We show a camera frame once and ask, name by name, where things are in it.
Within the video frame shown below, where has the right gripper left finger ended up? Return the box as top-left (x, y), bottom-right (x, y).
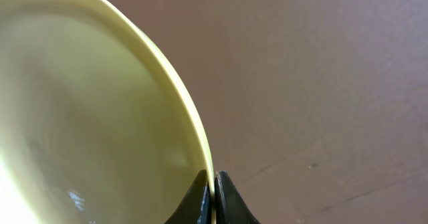
top-left (165, 170), bottom-right (211, 224)

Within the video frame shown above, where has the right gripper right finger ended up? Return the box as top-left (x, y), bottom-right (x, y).
top-left (215, 171), bottom-right (260, 224)

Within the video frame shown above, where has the yellow-green plate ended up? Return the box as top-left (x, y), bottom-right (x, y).
top-left (1, 0), bottom-right (214, 223)

